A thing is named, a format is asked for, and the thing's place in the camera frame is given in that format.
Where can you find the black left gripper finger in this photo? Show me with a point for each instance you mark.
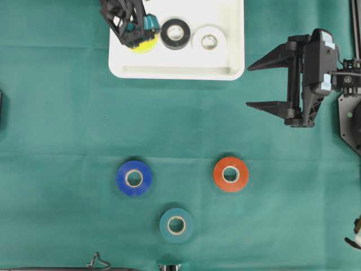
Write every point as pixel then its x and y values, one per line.
pixel 129 21

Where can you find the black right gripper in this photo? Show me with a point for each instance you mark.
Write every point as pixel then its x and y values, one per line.
pixel 288 55

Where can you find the yellow tape roll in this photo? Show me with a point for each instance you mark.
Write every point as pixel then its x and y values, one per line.
pixel 146 46

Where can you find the black tape roll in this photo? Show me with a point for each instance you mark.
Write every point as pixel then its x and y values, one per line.
pixel 175 34

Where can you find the white tape roll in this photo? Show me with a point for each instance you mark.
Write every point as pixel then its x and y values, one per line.
pixel 209 40

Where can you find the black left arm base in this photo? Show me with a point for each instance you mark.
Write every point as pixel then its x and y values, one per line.
pixel 1 106

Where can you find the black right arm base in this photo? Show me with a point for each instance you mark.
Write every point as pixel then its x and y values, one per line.
pixel 349 101

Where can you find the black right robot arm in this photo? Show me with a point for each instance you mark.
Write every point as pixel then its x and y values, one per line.
pixel 309 102

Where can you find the white plastic tray case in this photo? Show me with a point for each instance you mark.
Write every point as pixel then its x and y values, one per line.
pixel 186 64

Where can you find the red tape roll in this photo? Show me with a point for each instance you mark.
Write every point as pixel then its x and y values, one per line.
pixel 230 174

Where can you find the blue tape roll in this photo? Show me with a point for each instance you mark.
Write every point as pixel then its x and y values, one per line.
pixel 134 178

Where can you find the teal green tape roll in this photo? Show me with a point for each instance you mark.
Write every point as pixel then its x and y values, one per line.
pixel 176 225

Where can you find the green table cloth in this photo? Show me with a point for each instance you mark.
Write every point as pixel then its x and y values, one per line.
pixel 68 124

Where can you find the white black object right edge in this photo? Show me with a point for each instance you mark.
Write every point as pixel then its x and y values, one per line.
pixel 355 243

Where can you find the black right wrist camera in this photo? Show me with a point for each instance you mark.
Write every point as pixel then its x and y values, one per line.
pixel 320 60

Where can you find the metal camera mount bottom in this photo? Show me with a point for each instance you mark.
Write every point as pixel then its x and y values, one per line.
pixel 170 267

